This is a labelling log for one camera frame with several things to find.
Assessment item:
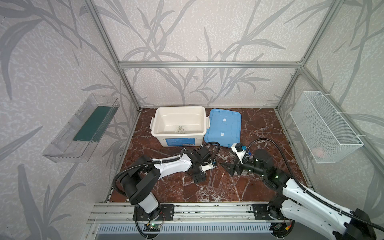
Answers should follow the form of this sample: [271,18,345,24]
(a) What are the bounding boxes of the white plastic storage bin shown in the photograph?
[150,106,210,147]

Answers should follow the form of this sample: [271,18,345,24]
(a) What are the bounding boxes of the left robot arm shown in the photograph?
[113,146,217,219]

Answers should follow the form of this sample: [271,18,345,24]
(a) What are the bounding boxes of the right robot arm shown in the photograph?
[222,149,377,240]

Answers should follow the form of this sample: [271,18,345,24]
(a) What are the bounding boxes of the blue plastic bin lid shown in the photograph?
[204,109,242,148]

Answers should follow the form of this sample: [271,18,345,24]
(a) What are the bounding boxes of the pink object in basket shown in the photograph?
[311,147,328,158]

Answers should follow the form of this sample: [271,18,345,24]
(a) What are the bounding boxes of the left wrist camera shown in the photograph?
[200,163,216,172]

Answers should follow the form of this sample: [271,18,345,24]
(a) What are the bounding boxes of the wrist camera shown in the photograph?
[200,163,216,172]
[231,143,250,164]

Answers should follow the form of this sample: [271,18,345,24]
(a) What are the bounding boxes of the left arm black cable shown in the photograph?
[111,141,221,199]

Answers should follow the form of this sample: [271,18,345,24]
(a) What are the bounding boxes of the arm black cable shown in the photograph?
[244,137,384,233]
[111,141,221,199]

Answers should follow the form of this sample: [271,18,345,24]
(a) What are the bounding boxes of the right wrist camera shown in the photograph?
[231,143,250,164]

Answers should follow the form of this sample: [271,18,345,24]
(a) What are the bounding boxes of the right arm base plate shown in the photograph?
[250,203,287,221]

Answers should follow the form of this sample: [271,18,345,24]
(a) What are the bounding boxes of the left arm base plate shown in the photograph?
[134,204,175,221]

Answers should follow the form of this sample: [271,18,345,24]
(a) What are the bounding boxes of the white wire mesh basket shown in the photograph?
[290,91,364,164]

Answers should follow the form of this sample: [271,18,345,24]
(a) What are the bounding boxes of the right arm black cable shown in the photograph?
[244,137,384,233]

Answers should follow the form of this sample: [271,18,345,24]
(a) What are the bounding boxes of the aluminium frame rail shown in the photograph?
[119,62,301,69]

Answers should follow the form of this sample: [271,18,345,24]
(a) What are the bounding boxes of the clear acrylic wall shelf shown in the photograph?
[43,94,120,163]

